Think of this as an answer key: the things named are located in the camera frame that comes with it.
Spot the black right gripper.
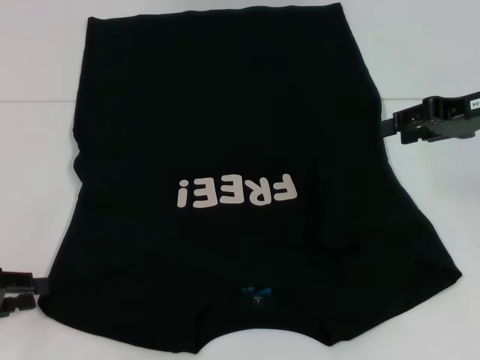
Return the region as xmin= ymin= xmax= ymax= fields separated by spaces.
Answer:
xmin=379 ymin=89 xmax=480 ymax=146

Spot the black FREE print t-shirt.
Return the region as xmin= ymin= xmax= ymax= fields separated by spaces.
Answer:
xmin=43 ymin=2 xmax=463 ymax=335

